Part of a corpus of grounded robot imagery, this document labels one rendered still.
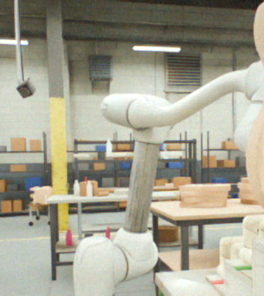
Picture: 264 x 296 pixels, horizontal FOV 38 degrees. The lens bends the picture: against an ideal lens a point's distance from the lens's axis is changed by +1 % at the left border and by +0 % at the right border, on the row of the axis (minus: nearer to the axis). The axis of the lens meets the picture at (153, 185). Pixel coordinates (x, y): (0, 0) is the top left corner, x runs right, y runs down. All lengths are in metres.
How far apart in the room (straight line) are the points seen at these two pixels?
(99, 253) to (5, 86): 10.82
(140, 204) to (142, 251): 0.19
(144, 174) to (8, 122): 10.55
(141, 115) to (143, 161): 0.27
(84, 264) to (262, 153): 0.96
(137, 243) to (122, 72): 10.78
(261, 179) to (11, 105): 11.48
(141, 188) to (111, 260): 0.30
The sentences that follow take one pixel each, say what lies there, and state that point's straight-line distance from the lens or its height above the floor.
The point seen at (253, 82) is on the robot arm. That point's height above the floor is 1.46.
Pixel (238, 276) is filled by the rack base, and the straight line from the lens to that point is 0.87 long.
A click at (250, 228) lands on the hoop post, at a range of 0.90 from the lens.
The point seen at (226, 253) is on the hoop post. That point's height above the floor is 1.01.
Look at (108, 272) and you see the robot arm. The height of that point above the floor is 0.85.
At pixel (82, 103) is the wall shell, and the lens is 11.90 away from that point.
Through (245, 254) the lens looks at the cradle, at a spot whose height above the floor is 1.05.
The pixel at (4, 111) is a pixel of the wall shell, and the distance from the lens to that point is 12.00.
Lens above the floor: 1.25
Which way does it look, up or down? 3 degrees down
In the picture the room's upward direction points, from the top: 1 degrees counter-clockwise
